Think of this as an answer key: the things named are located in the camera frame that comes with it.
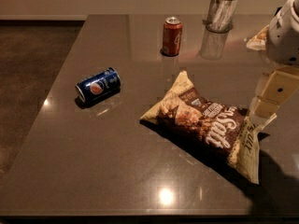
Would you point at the blue pepsi can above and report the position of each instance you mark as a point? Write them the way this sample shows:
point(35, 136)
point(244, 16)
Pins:
point(96, 86)

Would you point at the orange soda can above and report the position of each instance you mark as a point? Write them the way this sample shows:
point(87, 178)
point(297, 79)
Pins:
point(172, 36)

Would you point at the brown popcorn chip bag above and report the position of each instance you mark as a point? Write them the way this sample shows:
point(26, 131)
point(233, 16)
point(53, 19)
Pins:
point(228, 132)

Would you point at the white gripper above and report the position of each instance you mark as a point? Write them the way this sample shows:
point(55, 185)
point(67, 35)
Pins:
point(284, 39)

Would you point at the snack bag behind arm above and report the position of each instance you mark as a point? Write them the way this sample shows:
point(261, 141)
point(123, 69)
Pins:
point(258, 42)

